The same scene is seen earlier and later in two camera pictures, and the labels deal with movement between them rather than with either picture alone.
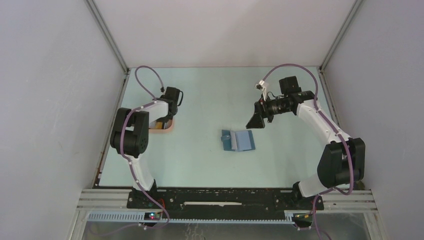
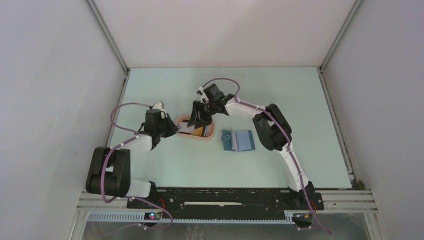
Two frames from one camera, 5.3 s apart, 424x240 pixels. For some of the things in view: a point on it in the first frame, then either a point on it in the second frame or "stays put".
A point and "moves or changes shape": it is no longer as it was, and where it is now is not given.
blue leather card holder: [237, 140] stays put
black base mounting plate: [187, 204] stays put
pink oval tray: [163, 131] moves or changes shape
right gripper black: [261, 110] -> [203, 120]
